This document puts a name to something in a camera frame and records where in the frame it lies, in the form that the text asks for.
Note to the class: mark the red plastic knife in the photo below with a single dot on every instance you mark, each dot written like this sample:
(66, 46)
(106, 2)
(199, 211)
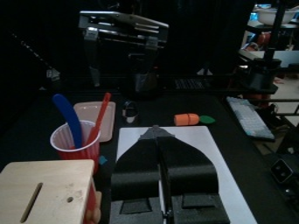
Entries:
(102, 112)

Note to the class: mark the orange toy carrot green top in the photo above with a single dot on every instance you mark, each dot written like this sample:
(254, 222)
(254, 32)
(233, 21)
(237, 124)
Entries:
(186, 119)

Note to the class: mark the wooden box with red drawer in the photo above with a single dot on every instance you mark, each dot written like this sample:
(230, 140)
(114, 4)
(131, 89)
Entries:
(51, 189)

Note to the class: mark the small teal piece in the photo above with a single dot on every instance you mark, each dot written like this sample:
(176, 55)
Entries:
(103, 160)

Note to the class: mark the grey computer keyboard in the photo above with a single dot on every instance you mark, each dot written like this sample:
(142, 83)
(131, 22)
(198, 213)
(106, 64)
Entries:
(249, 116)

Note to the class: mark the small black device box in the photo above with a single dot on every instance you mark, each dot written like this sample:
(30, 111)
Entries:
(282, 170)

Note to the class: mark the red plastic cup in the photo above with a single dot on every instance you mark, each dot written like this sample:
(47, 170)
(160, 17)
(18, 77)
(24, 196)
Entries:
(64, 140)

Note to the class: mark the black frame post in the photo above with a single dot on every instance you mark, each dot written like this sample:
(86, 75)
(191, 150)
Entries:
(277, 32)

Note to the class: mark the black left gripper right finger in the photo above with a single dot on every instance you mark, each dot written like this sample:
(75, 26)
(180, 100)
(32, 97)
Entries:
(191, 175)

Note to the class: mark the pink rectangular tray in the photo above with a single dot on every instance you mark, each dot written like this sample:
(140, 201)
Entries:
(90, 112)

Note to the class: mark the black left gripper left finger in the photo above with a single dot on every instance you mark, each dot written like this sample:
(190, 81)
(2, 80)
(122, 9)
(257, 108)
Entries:
(136, 175)

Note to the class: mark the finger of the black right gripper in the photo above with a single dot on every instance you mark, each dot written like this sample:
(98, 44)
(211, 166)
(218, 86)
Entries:
(94, 52)
(152, 55)

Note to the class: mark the black vent grille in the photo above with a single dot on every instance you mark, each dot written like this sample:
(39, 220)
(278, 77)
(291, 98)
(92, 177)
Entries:
(188, 84)

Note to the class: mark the storage shelf rack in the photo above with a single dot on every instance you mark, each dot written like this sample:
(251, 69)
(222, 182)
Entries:
(287, 57)

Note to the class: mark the white bowl on shelf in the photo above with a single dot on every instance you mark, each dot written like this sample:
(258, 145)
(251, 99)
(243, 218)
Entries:
(274, 17)

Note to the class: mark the white cutting board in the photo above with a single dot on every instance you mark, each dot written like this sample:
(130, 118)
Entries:
(194, 137)

